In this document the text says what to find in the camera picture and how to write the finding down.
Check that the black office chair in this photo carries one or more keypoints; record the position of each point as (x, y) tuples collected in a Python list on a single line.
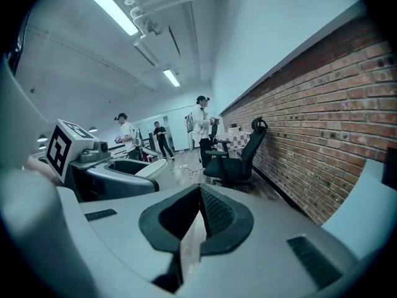
[(248, 154)]

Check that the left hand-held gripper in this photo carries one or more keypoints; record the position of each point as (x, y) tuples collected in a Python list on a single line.
[(66, 147)]

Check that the person's left forearm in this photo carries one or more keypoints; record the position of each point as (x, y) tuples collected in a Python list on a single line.
[(40, 169)]

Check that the checkered cloth table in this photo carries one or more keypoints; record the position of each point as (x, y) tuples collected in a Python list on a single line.
[(237, 141)]

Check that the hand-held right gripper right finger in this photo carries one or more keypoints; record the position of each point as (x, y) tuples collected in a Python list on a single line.
[(263, 259)]

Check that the white pendant lamp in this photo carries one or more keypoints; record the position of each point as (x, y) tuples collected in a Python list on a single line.
[(42, 138)]

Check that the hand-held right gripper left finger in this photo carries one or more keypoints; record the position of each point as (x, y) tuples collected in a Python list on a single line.
[(124, 228)]

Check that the ceiling tube light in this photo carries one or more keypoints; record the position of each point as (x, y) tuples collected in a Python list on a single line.
[(171, 78), (111, 9)]

